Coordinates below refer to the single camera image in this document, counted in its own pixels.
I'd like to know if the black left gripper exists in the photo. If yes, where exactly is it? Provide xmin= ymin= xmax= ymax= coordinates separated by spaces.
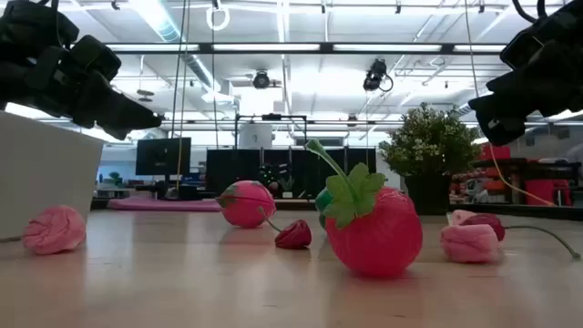
xmin=0 ymin=45 xmax=163 ymax=141

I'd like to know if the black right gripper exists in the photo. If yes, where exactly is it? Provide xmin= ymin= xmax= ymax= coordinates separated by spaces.
xmin=467 ymin=26 xmax=583 ymax=148

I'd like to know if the grey plastic handled bin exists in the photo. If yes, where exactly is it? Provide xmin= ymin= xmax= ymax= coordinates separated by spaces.
xmin=0 ymin=110 xmax=107 ymax=241

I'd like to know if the small pink toy produce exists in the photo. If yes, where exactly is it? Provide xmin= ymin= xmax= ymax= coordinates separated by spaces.
xmin=22 ymin=204 xmax=87 ymax=256
xmin=450 ymin=209 xmax=477 ymax=228
xmin=440 ymin=223 xmax=501 ymax=264

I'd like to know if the red round toy fruit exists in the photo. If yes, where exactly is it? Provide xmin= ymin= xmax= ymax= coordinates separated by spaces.
xmin=216 ymin=179 xmax=277 ymax=230

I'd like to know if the black computer monitor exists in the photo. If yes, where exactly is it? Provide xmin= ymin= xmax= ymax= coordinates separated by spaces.
xmin=135 ymin=137 xmax=193 ymax=178

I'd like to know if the red cart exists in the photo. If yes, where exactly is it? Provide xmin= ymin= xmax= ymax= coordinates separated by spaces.
xmin=477 ymin=144 xmax=576 ymax=208

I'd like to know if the potted green plant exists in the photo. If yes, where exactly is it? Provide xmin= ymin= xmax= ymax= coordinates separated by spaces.
xmin=378 ymin=101 xmax=483 ymax=216

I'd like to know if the purple folded cloth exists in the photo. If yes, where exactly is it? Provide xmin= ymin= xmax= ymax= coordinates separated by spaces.
xmin=107 ymin=195 xmax=223 ymax=213

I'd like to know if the dark red toy cherry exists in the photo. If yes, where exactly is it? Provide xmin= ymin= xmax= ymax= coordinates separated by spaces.
xmin=459 ymin=212 xmax=583 ymax=261
xmin=257 ymin=206 xmax=313 ymax=251

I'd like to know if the white cylinder tank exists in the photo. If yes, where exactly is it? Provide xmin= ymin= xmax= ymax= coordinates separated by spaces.
xmin=238 ymin=122 xmax=275 ymax=150

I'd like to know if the red toy strawberry green stem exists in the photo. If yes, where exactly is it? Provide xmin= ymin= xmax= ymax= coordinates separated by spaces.
xmin=304 ymin=138 xmax=424 ymax=279

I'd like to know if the black overhead rig beam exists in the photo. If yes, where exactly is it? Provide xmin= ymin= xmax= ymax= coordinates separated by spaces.
xmin=103 ymin=41 xmax=509 ymax=56

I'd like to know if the black room partition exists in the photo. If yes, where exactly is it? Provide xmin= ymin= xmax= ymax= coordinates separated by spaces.
xmin=205 ymin=146 xmax=379 ymax=200

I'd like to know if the small green toy vegetable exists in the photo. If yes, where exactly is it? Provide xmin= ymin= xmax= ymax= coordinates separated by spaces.
xmin=314 ymin=188 xmax=336 ymax=229

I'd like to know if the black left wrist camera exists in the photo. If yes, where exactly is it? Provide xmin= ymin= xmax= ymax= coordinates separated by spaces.
xmin=70 ymin=35 xmax=122 ymax=83

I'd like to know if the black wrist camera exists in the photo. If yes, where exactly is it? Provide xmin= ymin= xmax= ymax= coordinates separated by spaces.
xmin=70 ymin=35 xmax=122 ymax=83
xmin=499 ymin=18 xmax=548 ymax=69

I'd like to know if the thin orange cable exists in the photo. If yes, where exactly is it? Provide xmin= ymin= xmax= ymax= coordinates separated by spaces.
xmin=488 ymin=145 xmax=557 ymax=208

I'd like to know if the yellow hanging cable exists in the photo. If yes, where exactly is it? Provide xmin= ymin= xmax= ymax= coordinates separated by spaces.
xmin=174 ymin=0 xmax=192 ymax=193

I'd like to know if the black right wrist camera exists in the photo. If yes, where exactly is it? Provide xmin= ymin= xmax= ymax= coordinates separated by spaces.
xmin=499 ymin=18 xmax=548 ymax=69

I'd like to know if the black overhead camera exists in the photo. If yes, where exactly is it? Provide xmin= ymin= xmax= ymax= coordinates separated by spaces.
xmin=362 ymin=57 xmax=394 ymax=93

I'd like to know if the white hanging ring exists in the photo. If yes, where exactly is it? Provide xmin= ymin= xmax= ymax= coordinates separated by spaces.
xmin=205 ymin=3 xmax=231 ymax=33

